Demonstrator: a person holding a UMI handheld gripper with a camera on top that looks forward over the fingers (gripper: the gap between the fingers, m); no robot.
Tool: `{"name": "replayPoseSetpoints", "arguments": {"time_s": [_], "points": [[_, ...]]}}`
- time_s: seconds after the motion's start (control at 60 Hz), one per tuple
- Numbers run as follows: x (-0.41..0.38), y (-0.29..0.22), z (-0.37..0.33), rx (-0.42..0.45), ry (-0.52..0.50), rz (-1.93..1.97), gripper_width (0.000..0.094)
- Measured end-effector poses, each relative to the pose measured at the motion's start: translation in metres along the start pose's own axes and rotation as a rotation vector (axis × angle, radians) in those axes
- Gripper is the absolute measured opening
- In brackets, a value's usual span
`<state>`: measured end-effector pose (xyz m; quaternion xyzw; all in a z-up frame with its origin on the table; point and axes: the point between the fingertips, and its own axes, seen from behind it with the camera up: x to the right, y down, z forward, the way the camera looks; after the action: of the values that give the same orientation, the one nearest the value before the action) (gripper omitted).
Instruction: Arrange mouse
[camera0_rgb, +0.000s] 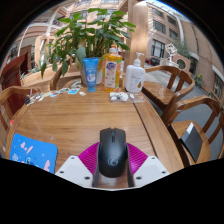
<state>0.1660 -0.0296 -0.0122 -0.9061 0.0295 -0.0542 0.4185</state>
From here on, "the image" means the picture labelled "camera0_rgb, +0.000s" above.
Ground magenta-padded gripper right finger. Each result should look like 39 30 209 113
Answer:
126 142 171 189

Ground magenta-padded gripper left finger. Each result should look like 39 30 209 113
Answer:
54 141 101 189

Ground black computer mouse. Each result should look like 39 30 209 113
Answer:
97 127 129 179

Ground blue printed mouse pad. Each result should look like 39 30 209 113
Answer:
9 133 59 174

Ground black notebook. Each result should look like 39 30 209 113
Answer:
180 122 204 164

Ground clear pouch with white earbuds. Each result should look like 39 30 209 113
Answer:
109 91 130 102

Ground bunch of keys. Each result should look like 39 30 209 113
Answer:
24 94 45 106

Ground white pump bottle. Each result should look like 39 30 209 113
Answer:
124 51 147 94

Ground blue squeeze tube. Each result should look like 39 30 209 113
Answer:
82 57 100 93

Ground yellow dish soap bottle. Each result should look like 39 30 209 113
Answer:
101 44 123 93

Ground white abstract sculpture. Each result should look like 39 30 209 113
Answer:
164 42 180 61

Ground green plant in white pot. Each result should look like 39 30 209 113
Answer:
40 7 137 86

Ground dark red wooden pedestal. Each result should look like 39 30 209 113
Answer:
0 53 30 116

